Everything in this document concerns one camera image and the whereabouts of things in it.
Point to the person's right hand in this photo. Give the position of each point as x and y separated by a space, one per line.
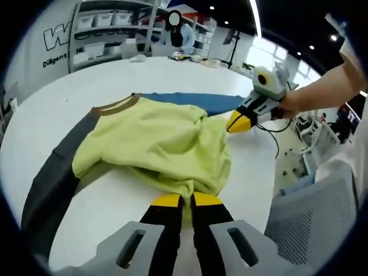
291 106

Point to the grey metal shelf rack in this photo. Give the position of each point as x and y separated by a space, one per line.
138 31

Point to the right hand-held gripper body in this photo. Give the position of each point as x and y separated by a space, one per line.
267 83

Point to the yellow-green long-sleeved garment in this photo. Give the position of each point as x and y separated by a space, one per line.
149 135

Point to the grey mesh chair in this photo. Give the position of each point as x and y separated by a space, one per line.
310 218

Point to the black tripod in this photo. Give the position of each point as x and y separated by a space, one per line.
233 50

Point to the small white device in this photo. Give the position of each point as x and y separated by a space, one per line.
138 58

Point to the blue cloth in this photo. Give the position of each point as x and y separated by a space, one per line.
299 185

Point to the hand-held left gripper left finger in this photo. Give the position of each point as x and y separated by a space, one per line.
149 238

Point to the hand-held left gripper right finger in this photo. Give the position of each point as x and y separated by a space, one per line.
221 241

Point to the row of white storage bins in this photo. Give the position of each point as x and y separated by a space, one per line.
103 18

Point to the spare hand-held gripper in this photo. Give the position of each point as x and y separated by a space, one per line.
179 56

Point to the white equipment frame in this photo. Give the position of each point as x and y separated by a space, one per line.
310 138

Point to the white flat panel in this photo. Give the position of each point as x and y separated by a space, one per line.
161 50

